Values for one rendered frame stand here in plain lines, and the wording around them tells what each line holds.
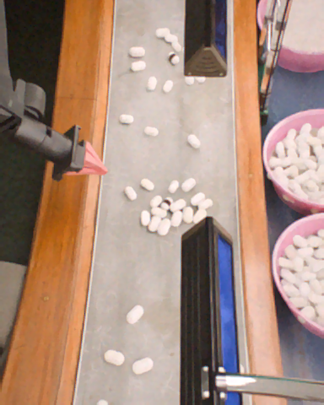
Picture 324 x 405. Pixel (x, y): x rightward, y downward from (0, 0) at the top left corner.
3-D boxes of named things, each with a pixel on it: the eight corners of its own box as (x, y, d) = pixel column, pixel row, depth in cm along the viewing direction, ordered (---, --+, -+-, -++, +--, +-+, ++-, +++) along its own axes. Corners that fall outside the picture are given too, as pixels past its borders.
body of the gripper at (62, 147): (83, 127, 135) (51, 109, 131) (79, 169, 129) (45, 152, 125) (65, 143, 139) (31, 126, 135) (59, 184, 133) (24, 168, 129)
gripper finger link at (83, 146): (116, 156, 138) (78, 135, 133) (115, 184, 134) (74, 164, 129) (96, 170, 142) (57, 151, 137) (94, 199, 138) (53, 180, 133)
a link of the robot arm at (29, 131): (-3, 143, 127) (15, 126, 124) (1, 115, 131) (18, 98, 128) (33, 159, 131) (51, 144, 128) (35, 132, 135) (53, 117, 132)
